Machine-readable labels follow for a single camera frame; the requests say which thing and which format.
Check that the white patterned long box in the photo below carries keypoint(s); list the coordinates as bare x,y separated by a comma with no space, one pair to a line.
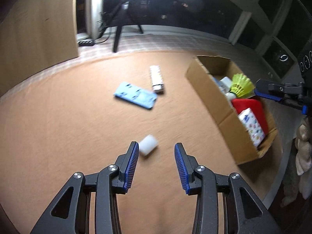
156,79

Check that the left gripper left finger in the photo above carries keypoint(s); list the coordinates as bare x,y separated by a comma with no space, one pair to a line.
126,169

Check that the light wood cabinet panel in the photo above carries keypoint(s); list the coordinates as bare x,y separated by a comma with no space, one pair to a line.
36,26

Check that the black power strip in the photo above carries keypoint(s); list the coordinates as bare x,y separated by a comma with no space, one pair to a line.
86,43

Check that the brown cardboard box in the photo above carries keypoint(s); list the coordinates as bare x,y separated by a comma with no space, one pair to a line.
201,74

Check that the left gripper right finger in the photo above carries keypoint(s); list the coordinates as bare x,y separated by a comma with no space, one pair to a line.
186,165

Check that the white standing panel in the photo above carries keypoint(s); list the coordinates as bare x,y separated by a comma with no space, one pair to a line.
93,17

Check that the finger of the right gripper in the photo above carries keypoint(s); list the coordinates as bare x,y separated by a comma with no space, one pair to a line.
275,86
266,96

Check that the white usb charger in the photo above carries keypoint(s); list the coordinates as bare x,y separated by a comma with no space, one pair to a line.
226,83

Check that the yellow badminton shuttlecock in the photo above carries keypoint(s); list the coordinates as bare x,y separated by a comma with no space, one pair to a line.
241,85

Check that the red cloth item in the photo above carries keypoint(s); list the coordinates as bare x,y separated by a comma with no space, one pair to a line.
256,106

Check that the white blue patterned box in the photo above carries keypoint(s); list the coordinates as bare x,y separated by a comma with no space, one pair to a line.
251,124

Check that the white foam cylinder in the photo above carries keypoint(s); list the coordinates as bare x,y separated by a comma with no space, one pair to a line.
147,145

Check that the light blue plastic card holder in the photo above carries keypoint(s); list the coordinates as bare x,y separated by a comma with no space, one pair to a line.
136,95

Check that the black tripod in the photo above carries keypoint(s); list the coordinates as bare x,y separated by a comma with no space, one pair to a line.
121,13

